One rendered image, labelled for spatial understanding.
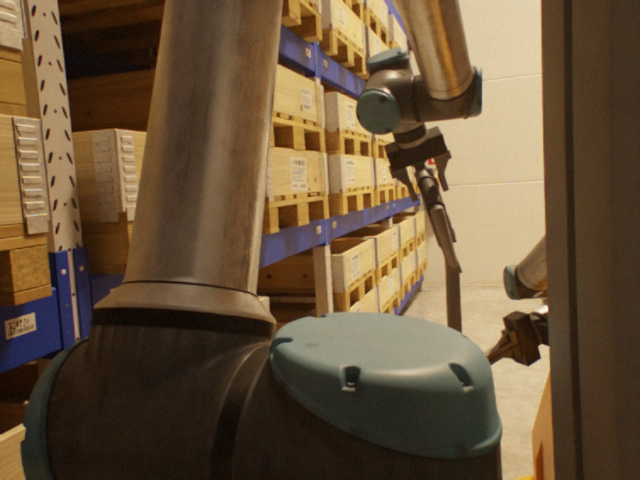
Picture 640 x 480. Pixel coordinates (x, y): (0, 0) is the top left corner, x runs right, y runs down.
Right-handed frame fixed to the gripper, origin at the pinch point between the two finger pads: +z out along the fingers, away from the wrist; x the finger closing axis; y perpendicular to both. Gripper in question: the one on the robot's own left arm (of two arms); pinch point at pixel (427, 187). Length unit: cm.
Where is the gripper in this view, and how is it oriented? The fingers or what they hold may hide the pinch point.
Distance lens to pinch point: 137.0
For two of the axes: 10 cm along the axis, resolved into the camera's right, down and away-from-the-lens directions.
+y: 0.2, 5.4, -8.4
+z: 3.7, 7.8, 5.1
